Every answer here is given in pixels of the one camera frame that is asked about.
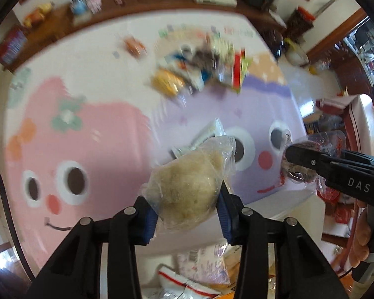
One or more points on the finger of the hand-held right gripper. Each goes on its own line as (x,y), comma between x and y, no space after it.
(311,160)

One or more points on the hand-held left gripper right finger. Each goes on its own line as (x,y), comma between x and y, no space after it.
(226,221)

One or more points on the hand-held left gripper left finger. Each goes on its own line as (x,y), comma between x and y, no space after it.
(149,224)

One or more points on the dark snack clear packet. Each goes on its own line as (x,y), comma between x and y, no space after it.
(296,173)

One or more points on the white plastic tray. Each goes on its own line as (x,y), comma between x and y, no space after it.
(299,211)

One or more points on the beige bun clear packet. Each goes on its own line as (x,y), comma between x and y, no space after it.
(187,183)

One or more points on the orange-brown snack clear packet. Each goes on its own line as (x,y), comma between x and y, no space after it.
(134,45)

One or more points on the person's right hand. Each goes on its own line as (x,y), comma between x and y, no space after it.
(361,236)

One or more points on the white purple snack packet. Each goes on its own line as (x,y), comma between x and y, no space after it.
(202,264)

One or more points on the white red striped packet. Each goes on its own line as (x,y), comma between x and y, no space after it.
(180,282)

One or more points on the yellow liquid bottle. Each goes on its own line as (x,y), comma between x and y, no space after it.
(316,68)

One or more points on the cartoon printed tablecloth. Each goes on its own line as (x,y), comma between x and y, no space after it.
(96,137)

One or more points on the white bucket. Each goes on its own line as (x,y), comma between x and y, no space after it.
(296,54)

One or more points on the dark brown ceramic pot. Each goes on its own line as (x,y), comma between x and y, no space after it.
(272,42)

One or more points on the red lid jar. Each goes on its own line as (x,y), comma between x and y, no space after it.
(300,21)

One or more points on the pile of mixed small packets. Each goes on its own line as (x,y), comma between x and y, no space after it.
(202,62)

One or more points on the wooden television cabinet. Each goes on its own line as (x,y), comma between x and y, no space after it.
(59,25)

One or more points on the red tin box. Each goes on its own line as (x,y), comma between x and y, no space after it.
(11,45)

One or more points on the pink toy figure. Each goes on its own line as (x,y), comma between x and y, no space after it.
(94,2)

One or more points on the blue snow globe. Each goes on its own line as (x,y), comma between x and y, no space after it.
(79,5)

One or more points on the fruit bowl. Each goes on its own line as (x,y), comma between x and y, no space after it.
(39,14)

